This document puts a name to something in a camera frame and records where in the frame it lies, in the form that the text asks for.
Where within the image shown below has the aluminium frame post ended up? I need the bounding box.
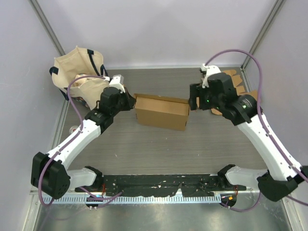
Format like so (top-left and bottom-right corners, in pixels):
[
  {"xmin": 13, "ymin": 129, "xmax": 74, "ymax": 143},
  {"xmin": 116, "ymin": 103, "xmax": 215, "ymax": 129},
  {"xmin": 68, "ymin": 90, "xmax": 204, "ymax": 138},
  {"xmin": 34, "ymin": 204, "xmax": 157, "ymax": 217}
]
[
  {"xmin": 242, "ymin": 0, "xmax": 287, "ymax": 70},
  {"xmin": 28, "ymin": 0, "xmax": 65, "ymax": 56}
]

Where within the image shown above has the beige canvas tote bag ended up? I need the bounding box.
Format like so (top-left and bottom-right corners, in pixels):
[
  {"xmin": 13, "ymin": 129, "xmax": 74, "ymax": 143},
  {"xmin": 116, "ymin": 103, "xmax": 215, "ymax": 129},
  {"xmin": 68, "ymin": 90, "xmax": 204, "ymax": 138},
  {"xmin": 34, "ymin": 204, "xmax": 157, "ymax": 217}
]
[{"xmin": 49, "ymin": 47, "xmax": 109, "ymax": 110}]

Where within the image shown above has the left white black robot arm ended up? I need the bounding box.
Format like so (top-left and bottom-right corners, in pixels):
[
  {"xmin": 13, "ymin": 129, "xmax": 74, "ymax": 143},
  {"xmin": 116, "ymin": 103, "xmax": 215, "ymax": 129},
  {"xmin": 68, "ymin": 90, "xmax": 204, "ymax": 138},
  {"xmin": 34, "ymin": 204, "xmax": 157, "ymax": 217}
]
[{"xmin": 30, "ymin": 87, "xmax": 136, "ymax": 199}]

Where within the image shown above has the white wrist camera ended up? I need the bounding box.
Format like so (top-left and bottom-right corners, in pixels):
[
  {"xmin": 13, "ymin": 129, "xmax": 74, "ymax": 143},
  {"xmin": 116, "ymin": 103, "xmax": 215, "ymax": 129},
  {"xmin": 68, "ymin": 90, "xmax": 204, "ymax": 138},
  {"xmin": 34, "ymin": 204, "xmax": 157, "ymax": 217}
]
[
  {"xmin": 200, "ymin": 64, "xmax": 221, "ymax": 89},
  {"xmin": 105, "ymin": 75, "xmax": 126, "ymax": 93}
]

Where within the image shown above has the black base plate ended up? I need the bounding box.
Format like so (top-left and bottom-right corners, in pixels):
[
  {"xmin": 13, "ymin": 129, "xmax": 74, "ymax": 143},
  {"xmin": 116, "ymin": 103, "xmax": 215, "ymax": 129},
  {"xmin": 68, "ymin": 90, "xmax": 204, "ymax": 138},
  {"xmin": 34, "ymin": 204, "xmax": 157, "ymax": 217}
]
[{"xmin": 84, "ymin": 174, "xmax": 246, "ymax": 197}]

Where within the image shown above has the red bull can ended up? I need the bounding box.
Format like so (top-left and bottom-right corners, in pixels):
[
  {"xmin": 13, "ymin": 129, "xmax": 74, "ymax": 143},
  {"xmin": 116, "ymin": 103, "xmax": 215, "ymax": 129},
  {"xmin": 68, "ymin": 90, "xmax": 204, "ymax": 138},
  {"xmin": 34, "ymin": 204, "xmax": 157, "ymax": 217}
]
[{"xmin": 69, "ymin": 126, "xmax": 78, "ymax": 134}]

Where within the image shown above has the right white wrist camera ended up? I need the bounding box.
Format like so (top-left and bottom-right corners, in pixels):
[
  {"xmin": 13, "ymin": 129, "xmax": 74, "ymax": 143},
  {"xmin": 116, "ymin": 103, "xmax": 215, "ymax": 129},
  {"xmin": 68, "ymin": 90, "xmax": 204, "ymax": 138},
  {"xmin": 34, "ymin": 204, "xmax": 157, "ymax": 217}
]
[{"xmin": 200, "ymin": 64, "xmax": 221, "ymax": 89}]

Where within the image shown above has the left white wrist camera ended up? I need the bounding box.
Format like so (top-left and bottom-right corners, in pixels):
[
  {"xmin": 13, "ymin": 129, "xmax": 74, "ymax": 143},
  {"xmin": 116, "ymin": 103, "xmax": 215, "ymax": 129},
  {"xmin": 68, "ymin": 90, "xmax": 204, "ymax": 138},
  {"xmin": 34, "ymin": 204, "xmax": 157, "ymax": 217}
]
[{"xmin": 105, "ymin": 75, "xmax": 126, "ymax": 93}]

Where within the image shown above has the cream bottle in bag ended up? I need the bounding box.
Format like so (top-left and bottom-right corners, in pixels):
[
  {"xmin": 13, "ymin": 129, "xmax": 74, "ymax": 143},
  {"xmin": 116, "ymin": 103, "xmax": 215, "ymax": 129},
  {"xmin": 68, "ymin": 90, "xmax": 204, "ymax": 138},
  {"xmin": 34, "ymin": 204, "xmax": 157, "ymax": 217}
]
[{"xmin": 72, "ymin": 74, "xmax": 93, "ymax": 87}]

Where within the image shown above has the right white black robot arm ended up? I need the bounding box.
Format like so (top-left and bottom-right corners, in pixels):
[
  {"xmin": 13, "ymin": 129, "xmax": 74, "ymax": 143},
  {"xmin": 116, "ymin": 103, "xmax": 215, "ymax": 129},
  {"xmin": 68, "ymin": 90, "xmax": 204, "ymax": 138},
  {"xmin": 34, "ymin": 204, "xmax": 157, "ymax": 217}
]
[{"xmin": 189, "ymin": 72, "xmax": 308, "ymax": 202}]

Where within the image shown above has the left aluminium frame post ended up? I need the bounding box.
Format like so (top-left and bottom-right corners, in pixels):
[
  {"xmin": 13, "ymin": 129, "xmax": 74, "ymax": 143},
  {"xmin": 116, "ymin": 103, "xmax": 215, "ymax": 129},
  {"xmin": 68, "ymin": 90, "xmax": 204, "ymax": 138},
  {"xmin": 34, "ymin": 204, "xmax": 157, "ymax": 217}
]
[{"xmin": 28, "ymin": 0, "xmax": 65, "ymax": 56}]

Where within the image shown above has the large brown cardboard box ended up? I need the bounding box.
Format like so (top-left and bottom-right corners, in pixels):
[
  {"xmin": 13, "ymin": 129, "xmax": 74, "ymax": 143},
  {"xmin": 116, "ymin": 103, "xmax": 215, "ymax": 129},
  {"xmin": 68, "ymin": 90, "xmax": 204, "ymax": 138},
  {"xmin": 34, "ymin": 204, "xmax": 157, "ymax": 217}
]
[{"xmin": 134, "ymin": 94, "xmax": 190, "ymax": 131}]

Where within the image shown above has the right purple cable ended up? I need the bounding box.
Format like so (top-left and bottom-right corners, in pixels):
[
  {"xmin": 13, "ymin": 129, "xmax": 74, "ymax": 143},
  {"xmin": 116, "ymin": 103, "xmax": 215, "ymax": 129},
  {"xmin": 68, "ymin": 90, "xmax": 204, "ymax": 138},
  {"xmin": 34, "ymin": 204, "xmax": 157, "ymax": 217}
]
[{"xmin": 204, "ymin": 49, "xmax": 308, "ymax": 212}]

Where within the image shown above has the right aluminium frame post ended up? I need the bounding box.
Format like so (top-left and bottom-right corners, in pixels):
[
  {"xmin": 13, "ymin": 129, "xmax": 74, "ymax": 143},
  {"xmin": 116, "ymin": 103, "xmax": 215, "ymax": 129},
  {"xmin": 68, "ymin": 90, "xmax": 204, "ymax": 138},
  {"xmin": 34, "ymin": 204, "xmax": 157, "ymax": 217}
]
[{"xmin": 242, "ymin": 0, "xmax": 287, "ymax": 70}]

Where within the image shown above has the flat cardboard box blank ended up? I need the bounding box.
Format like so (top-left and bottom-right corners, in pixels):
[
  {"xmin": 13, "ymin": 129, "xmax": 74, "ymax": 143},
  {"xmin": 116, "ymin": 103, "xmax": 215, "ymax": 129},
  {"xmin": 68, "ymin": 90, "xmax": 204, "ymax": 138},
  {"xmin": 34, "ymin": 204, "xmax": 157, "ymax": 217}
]
[{"xmin": 196, "ymin": 69, "xmax": 259, "ymax": 116}]

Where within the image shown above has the slotted cable duct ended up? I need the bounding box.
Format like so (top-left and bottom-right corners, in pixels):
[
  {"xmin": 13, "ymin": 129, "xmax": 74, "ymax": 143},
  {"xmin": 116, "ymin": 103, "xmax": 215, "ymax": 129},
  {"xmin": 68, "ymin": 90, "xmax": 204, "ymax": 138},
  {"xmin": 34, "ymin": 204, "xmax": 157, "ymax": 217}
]
[{"xmin": 53, "ymin": 194, "xmax": 221, "ymax": 205}]

